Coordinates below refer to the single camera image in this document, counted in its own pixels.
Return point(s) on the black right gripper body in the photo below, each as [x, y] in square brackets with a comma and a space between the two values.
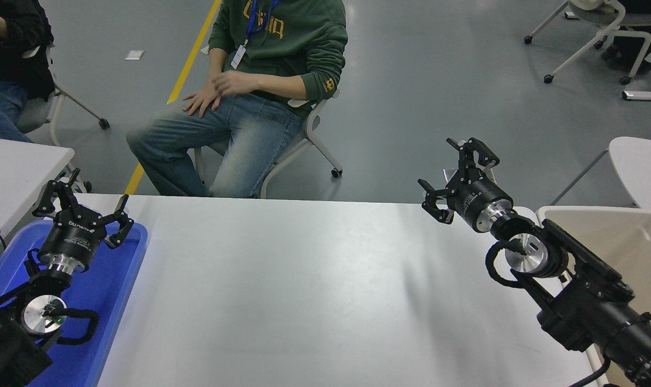
[478, 199]

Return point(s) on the metal floor plate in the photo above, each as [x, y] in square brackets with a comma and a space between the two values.
[491, 173]
[450, 174]

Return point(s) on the large pale bin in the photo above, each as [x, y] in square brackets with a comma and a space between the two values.
[621, 236]

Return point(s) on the blue plastic tray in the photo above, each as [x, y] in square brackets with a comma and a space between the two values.
[110, 301]

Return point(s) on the white bar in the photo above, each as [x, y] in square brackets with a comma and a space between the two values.
[648, 96]

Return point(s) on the person's right hand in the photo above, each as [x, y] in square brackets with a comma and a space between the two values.
[203, 102]

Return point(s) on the white wheeled chair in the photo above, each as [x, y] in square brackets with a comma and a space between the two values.
[621, 20]
[33, 113]
[288, 158]

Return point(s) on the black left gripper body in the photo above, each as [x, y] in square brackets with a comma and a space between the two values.
[73, 236]

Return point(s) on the person's left forearm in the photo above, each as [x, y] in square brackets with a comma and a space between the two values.
[280, 86]

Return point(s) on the person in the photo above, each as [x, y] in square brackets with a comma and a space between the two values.
[8, 43]
[293, 43]
[629, 59]

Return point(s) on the person's left hand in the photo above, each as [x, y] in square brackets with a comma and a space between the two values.
[234, 83]

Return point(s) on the person's right forearm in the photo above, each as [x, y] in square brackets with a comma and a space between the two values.
[215, 67]

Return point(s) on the white side table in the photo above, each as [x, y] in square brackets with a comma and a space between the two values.
[14, 172]

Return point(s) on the white rounded table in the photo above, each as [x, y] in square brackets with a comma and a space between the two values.
[642, 166]

